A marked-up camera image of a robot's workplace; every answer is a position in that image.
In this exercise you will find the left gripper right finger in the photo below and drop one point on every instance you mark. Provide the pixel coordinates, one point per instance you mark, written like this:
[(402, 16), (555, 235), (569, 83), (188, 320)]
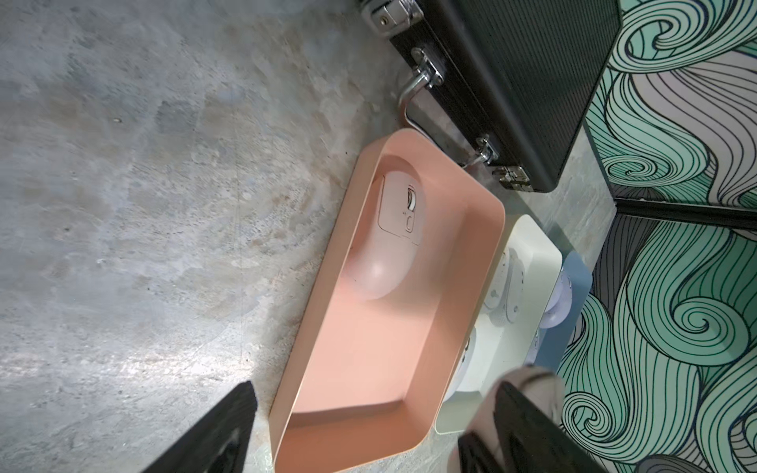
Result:
[(510, 434)]

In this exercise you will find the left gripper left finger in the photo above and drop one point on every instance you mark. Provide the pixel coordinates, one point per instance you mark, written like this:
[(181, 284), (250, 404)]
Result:
[(219, 441)]

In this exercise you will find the purple mouse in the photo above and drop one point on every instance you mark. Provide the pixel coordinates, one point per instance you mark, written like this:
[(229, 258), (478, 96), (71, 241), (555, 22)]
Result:
[(558, 307)]

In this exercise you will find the white mouse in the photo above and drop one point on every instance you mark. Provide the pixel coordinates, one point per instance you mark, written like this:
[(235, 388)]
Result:
[(514, 287), (499, 284), (462, 367)]

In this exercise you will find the pink mouse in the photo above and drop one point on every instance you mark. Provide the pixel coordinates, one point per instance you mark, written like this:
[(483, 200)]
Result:
[(388, 235), (542, 387)]

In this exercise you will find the blue storage tray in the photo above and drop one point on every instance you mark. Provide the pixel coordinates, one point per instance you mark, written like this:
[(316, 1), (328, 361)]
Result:
[(549, 345)]

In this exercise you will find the pink storage tray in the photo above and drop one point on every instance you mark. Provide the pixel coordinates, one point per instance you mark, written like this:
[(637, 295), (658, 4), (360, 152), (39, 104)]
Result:
[(366, 379)]

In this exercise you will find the white storage tray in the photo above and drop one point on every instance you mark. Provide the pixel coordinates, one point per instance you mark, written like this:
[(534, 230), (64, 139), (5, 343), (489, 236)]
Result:
[(501, 346)]

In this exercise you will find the black case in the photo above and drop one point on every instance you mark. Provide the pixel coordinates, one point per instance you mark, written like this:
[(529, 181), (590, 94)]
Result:
[(515, 77)]

